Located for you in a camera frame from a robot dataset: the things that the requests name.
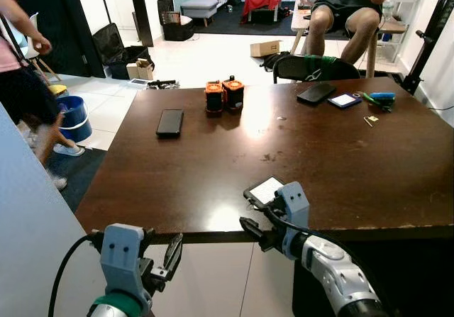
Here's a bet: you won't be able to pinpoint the black card holder white card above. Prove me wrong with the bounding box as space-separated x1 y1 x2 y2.
243 176 286 208

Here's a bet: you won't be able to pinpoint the green and blue tool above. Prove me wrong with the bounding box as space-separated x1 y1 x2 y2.
362 90 397 112

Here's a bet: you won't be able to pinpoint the black chair green strap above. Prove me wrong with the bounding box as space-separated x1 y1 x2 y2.
273 53 361 84

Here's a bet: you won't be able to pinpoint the light wooden bench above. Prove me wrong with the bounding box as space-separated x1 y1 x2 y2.
291 5 409 77

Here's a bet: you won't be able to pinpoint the grey ottoman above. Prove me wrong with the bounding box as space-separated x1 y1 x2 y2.
180 0 219 27

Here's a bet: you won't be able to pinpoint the black metal pole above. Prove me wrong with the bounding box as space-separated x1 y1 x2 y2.
402 0 454 96

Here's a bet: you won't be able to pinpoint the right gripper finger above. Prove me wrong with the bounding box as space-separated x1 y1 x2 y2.
239 216 267 250

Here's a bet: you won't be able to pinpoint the black smartphone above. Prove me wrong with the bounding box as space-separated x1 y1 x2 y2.
156 109 184 138

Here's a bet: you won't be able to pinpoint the blue rimmed white card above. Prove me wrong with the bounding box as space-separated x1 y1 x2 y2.
327 92 363 109

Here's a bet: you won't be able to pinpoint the black door post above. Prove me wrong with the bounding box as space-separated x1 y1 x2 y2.
128 0 154 47

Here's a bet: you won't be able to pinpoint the black crate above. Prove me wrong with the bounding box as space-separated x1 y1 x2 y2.
157 0 196 43

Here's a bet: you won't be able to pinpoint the dark brown wooden table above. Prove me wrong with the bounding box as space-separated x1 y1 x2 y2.
74 76 454 243

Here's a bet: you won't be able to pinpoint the black wallet case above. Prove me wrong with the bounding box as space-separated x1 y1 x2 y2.
296 82 337 106

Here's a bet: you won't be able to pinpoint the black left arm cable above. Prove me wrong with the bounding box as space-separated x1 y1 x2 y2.
48 233 104 317

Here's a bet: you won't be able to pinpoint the blue bucket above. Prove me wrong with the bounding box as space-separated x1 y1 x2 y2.
48 83 93 143

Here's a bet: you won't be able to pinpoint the orange black battery device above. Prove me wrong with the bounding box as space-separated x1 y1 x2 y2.
222 76 245 112
204 81 225 114

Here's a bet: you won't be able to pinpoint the black wall panel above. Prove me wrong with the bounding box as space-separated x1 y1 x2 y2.
0 0 107 78

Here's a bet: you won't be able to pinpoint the black open bag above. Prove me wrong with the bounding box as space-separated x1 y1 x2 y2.
92 23 153 80

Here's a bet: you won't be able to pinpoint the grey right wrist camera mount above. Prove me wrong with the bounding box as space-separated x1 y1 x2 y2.
275 182 311 233

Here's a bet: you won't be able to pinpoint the flat brown cardboard box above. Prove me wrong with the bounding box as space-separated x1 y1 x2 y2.
250 40 282 58

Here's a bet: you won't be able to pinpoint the person in pink shirt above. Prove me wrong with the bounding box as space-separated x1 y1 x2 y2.
0 0 86 190

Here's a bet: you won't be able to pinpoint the white chair wooden legs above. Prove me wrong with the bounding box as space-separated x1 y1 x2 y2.
25 12 61 77

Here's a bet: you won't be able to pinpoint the small tan cardboard box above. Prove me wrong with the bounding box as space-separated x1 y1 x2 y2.
126 58 155 82

